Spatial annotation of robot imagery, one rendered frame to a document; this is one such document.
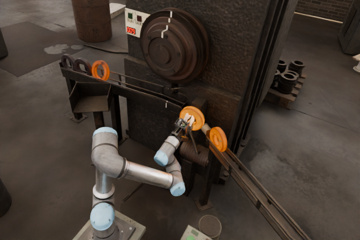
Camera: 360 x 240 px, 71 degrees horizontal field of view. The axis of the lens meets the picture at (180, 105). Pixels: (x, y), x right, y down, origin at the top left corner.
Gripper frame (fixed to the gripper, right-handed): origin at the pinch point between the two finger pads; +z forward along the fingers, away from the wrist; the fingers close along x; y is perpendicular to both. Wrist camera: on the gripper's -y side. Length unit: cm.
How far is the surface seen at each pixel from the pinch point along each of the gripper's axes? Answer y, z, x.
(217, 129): -6.8, 2.5, -15.5
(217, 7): 42, 47, 10
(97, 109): -23, -14, 73
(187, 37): 32.7, 26.6, 17.8
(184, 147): -32.3, -5.8, 3.4
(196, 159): -34.4, -8.5, -7.7
